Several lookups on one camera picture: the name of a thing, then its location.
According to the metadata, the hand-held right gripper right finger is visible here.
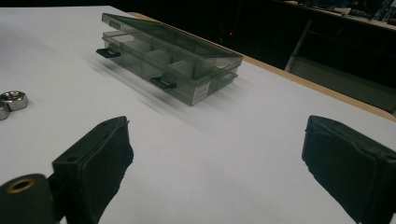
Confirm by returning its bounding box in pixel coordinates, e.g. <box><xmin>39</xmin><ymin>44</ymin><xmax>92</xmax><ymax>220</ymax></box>
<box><xmin>301</xmin><ymin>115</ymin><xmax>396</xmax><ymax>224</ymax></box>

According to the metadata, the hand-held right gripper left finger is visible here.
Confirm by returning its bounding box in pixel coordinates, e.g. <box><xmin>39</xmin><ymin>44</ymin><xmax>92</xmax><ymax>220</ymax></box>
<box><xmin>50</xmin><ymin>115</ymin><xmax>134</xmax><ymax>224</ymax></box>

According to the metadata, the silver hex nut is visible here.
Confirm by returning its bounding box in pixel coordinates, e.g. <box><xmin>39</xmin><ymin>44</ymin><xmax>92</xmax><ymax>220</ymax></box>
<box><xmin>0</xmin><ymin>101</ymin><xmax>10</xmax><ymax>121</ymax></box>
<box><xmin>0</xmin><ymin>90</ymin><xmax>30</xmax><ymax>112</ymax></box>

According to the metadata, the transparent grey compartment storage box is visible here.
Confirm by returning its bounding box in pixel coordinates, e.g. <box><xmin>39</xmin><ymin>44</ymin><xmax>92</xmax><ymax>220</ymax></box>
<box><xmin>95</xmin><ymin>12</ymin><xmax>245</xmax><ymax>107</ymax></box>

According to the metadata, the grey panel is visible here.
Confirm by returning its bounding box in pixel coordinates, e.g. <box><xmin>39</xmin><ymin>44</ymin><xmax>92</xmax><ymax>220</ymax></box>
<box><xmin>289</xmin><ymin>55</ymin><xmax>396</xmax><ymax>114</ymax></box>

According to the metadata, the white metal stand leg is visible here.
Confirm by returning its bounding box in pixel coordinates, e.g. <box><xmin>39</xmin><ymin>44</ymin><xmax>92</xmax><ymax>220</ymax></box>
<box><xmin>284</xmin><ymin>18</ymin><xmax>314</xmax><ymax>73</ymax></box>

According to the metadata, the cluttered background desk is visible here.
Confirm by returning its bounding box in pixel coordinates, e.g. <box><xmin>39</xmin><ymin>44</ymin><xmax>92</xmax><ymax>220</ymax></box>
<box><xmin>279</xmin><ymin>0</ymin><xmax>396</xmax><ymax>32</ymax></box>

